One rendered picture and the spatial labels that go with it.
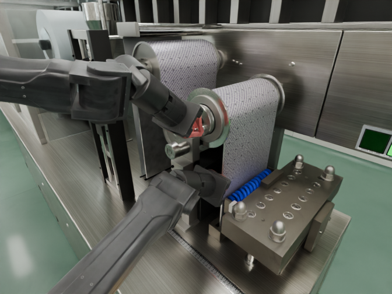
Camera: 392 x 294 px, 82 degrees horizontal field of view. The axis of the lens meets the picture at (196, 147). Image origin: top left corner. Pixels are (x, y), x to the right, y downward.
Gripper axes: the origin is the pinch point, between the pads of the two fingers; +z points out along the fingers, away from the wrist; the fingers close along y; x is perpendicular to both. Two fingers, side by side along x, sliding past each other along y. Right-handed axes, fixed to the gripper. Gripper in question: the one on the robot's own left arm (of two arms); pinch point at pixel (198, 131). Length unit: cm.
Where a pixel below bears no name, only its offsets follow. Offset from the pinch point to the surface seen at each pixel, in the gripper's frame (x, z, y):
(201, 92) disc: 8.4, -2.0, -2.9
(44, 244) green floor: -114, 61, -127
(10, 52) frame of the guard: -2, -17, -98
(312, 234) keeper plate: -8.7, 29.3, 26.5
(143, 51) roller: 14.7, -5.1, -27.7
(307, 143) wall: 89, 283, -46
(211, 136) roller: 0.7, 4.0, 1.3
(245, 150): 2.6, 15.6, 5.2
